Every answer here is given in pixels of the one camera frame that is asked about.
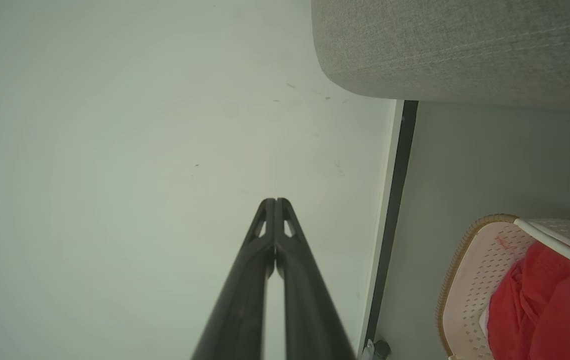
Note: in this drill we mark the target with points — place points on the small grey metal floor fitting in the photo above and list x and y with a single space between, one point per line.
379 350

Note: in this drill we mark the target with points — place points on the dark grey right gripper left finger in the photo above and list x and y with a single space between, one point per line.
245 300

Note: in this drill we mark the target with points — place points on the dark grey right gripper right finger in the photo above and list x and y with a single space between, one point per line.
305 300

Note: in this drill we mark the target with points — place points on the grey carpet mat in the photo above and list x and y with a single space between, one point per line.
465 45

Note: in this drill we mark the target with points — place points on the cream perforated plastic laundry basket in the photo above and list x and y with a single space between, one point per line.
475 280

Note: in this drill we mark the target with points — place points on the black and white wall trim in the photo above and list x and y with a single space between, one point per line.
395 210

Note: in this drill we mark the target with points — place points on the red and white sports garment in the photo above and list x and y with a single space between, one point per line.
545 305

